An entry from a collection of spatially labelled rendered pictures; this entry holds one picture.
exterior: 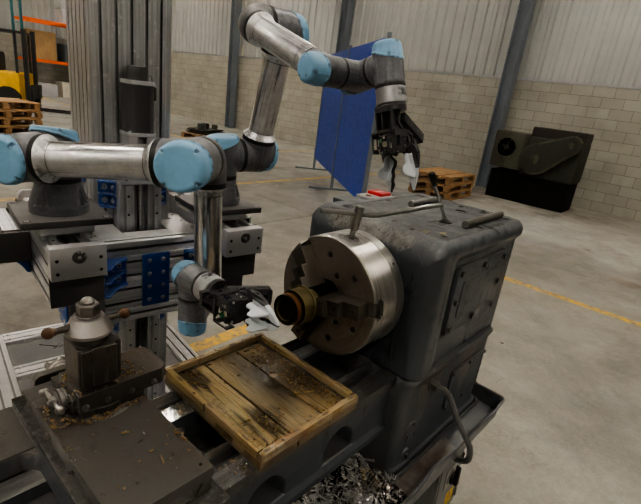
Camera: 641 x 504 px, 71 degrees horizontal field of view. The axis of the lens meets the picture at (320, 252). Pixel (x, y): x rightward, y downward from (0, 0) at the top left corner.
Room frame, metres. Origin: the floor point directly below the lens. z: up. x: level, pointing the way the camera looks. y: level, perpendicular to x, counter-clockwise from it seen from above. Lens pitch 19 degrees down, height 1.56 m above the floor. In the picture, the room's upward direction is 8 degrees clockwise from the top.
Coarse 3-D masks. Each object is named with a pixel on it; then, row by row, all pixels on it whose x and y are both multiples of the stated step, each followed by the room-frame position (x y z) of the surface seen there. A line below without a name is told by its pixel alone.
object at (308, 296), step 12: (300, 288) 0.99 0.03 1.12; (276, 300) 0.97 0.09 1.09; (288, 300) 0.94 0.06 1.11; (300, 300) 0.96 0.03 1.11; (312, 300) 0.97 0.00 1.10; (276, 312) 0.97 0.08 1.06; (288, 312) 0.99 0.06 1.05; (300, 312) 0.94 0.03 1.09; (312, 312) 0.96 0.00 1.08; (288, 324) 0.94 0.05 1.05
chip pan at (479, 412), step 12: (480, 408) 1.43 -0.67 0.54; (492, 408) 1.44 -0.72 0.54; (468, 420) 1.35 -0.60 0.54; (480, 420) 1.36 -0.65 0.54; (456, 432) 1.28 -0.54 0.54; (468, 432) 1.29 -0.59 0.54; (444, 444) 1.21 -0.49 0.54; (456, 444) 1.22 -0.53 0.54; (432, 456) 1.15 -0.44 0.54; (420, 468) 1.10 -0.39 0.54; (408, 480) 1.04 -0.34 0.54; (420, 480) 1.05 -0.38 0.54; (408, 492) 1.00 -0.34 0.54
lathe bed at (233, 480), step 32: (320, 352) 1.15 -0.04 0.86; (352, 384) 1.04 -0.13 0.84; (384, 384) 1.03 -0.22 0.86; (192, 416) 0.82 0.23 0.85; (352, 416) 0.95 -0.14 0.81; (224, 448) 0.74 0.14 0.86; (320, 448) 0.87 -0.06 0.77; (352, 448) 0.96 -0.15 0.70; (32, 480) 0.60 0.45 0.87; (256, 480) 0.71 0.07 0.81; (288, 480) 0.79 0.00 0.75; (320, 480) 0.86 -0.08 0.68
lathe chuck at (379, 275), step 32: (320, 256) 1.08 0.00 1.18; (352, 256) 1.02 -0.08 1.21; (288, 288) 1.15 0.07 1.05; (320, 288) 1.11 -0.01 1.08; (352, 288) 1.01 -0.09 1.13; (384, 288) 1.00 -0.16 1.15; (320, 320) 1.06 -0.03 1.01; (352, 320) 1.00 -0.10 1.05; (384, 320) 0.99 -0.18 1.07; (352, 352) 0.99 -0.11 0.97
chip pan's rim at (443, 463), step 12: (480, 384) 1.50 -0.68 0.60; (480, 396) 1.49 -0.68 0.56; (492, 396) 1.46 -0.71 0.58; (468, 408) 1.41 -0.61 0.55; (444, 432) 1.26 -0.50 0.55; (432, 444) 1.20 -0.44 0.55; (360, 456) 1.10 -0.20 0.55; (420, 456) 1.14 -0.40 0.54; (444, 456) 1.10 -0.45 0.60; (456, 456) 1.18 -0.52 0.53; (408, 468) 1.09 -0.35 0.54; (432, 468) 1.04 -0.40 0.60; (444, 468) 1.12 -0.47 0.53; (396, 480) 1.04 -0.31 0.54; (432, 480) 1.06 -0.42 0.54; (420, 492) 1.01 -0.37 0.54
